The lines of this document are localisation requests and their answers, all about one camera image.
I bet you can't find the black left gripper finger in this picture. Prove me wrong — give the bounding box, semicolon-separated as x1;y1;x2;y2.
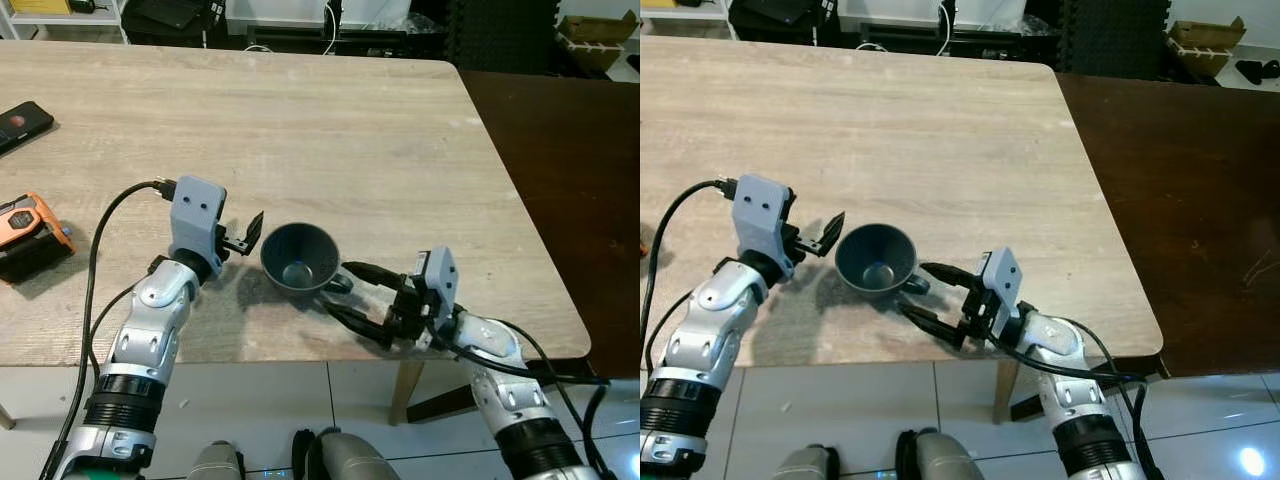
812;211;847;257
236;210;265;255

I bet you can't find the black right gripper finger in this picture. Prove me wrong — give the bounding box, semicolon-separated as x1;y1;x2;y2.
320;298;393;352
341;261;409;298
918;262;981;297
897;300;969;352

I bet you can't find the grey right robot leg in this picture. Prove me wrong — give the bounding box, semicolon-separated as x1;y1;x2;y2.
895;428;986;480
293;428;401;480

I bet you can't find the grey robot leg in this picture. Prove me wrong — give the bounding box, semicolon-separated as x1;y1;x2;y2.
895;428;986;480
188;442;246;480
293;428;401;480
770;445;841;480

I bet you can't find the grey left robot leg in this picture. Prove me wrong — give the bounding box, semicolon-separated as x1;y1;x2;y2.
188;442;246;480
770;445;841;480

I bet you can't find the black bag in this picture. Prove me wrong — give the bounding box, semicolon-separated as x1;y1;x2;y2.
730;0;831;26
125;0;226;41

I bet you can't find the black smartphone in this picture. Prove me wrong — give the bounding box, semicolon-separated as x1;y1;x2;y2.
0;100;56;156

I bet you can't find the white shelf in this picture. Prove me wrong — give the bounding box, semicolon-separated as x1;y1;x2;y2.
0;0;126;41
640;0;736;26

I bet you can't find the black foam mat stack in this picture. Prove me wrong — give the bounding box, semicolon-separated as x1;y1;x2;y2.
1060;0;1171;76
445;0;561;73

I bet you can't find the open cardboard box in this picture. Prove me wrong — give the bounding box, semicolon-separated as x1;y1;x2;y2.
1165;15;1246;79
557;12;633;73

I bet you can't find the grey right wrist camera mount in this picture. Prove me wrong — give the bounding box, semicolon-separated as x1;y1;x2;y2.
412;246;461;329
982;246;1025;323

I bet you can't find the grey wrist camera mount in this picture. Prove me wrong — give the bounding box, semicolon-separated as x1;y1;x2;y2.
982;246;1025;323
412;246;461;329
732;173;796;266
168;175;227;263

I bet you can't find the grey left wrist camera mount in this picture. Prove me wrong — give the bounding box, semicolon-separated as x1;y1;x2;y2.
732;173;796;266
168;175;227;263

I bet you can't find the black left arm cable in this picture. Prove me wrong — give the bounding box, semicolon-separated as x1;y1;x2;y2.
40;178;179;480
640;178;741;401

